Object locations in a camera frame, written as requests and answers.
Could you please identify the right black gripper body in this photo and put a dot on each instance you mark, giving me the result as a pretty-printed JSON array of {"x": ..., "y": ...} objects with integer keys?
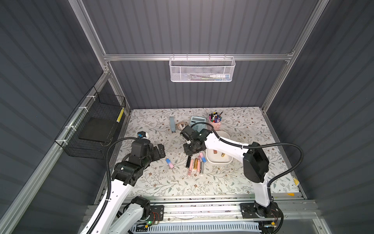
[{"x": 191, "y": 145}]

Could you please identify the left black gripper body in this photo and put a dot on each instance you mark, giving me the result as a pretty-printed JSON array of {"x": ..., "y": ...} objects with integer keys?
[{"x": 156, "y": 150}]

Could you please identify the black lipstick tube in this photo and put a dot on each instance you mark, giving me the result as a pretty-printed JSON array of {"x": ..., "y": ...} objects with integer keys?
[{"x": 188, "y": 162}]

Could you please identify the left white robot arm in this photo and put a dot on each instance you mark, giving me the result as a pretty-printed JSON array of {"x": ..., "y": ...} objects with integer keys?
[{"x": 120, "y": 182}]

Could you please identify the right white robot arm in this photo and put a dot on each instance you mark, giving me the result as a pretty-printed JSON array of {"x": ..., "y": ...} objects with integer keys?
[{"x": 254, "y": 160}]

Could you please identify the white storage box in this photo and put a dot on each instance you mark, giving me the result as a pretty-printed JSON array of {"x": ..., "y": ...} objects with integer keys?
[{"x": 216, "y": 159}]

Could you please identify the teal calculator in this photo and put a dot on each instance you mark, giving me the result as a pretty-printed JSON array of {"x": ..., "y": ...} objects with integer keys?
[{"x": 196, "y": 119}]

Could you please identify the silver lip gloss tube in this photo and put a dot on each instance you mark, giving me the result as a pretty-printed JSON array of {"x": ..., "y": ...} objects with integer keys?
[{"x": 201, "y": 167}]

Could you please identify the small round dish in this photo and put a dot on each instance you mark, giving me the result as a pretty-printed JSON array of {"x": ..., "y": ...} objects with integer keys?
[{"x": 181, "y": 125}]

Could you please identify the pink lip gloss tube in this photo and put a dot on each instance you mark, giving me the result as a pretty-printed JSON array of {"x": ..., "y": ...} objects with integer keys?
[{"x": 191, "y": 167}]

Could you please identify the pink pen cup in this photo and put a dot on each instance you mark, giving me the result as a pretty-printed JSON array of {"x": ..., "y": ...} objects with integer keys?
[{"x": 215, "y": 120}]

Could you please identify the black wire side basket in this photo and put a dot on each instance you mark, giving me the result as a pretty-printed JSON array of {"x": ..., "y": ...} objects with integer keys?
[{"x": 94, "y": 125}]

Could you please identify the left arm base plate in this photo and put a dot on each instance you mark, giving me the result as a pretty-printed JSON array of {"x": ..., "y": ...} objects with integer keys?
[{"x": 156, "y": 214}]

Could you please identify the white wire wall basket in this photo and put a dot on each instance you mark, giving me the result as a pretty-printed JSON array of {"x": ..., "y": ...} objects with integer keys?
[{"x": 201, "y": 69}]

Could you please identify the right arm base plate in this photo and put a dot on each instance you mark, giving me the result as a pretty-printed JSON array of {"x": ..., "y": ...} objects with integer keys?
[{"x": 254, "y": 210}]

